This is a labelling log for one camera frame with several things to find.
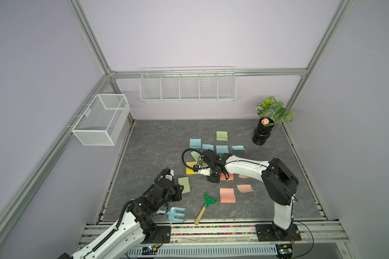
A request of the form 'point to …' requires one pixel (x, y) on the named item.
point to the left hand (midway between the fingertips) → (183, 189)
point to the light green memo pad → (185, 182)
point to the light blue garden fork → (172, 214)
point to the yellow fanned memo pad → (190, 171)
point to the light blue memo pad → (195, 143)
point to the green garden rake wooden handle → (209, 199)
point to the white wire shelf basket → (188, 84)
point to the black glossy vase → (261, 133)
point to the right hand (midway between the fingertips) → (211, 172)
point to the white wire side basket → (102, 120)
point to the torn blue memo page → (238, 148)
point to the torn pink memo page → (242, 176)
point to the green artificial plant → (275, 110)
